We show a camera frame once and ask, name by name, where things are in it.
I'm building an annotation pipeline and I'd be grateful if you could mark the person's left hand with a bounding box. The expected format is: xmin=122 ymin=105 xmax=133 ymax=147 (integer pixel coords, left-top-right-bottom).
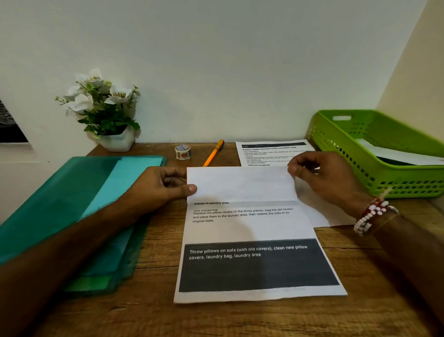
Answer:
xmin=120 ymin=166 xmax=197 ymax=219

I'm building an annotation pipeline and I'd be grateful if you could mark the person's right hand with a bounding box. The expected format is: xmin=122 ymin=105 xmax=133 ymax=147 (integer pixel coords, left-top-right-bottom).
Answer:
xmin=287 ymin=151 xmax=374 ymax=218

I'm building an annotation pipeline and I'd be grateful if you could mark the printed paper sheet dark band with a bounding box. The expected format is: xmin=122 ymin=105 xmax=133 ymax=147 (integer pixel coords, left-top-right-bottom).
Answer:
xmin=173 ymin=166 xmax=348 ymax=304

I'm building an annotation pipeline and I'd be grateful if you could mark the person's left forearm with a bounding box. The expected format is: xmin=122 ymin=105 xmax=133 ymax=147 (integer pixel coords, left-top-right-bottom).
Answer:
xmin=0 ymin=198 xmax=139 ymax=337

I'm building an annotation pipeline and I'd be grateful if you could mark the person's right forearm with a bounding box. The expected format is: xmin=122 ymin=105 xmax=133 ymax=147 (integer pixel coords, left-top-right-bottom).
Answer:
xmin=361 ymin=205 xmax=444 ymax=327

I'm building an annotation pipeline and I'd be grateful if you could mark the printed paper sheet small text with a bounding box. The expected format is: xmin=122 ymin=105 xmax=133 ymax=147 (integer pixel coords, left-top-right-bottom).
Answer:
xmin=235 ymin=140 xmax=356 ymax=229

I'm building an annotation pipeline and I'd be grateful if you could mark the orange pen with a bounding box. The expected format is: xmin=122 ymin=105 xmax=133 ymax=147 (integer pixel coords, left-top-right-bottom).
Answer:
xmin=203 ymin=140 xmax=225 ymax=167

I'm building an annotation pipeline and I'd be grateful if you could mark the light turquoise plastic folder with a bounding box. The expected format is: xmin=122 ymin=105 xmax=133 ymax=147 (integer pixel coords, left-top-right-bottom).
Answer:
xmin=77 ymin=158 xmax=164 ymax=278

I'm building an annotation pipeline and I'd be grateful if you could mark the white ceramic flower pot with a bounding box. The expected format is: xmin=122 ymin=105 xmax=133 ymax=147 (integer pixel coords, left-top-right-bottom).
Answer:
xmin=96 ymin=125 xmax=136 ymax=153

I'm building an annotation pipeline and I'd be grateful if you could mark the green plastic basket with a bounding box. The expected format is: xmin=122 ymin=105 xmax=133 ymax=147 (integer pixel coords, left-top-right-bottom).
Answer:
xmin=305 ymin=110 xmax=444 ymax=199

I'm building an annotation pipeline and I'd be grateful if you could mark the thin gold bangle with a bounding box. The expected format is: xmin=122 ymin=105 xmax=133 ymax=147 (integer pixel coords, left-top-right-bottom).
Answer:
xmin=370 ymin=213 xmax=401 ymax=237

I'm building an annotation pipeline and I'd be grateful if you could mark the white paper in basket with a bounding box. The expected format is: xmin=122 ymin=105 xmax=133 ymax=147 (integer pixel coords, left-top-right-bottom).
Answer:
xmin=355 ymin=139 xmax=444 ymax=166

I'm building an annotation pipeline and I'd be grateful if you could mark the white artificial flower plant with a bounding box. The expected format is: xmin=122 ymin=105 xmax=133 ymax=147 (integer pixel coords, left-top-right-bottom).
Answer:
xmin=55 ymin=68 xmax=141 ymax=139

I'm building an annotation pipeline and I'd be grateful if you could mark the bright green plastic folder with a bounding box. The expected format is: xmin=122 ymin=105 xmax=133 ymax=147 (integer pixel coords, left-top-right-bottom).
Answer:
xmin=65 ymin=274 xmax=116 ymax=293

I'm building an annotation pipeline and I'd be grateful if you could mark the dark teal plastic folder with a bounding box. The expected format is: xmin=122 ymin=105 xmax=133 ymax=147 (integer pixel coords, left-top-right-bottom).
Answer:
xmin=0 ymin=156 xmax=168 ymax=296

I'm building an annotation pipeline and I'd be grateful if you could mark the dark framed picture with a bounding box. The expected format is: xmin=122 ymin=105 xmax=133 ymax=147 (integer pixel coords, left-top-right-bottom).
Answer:
xmin=0 ymin=100 xmax=29 ymax=144

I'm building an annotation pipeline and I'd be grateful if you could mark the red and white bead bracelet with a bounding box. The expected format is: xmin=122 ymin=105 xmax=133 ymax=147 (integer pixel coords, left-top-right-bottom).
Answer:
xmin=353 ymin=187 xmax=399 ymax=237

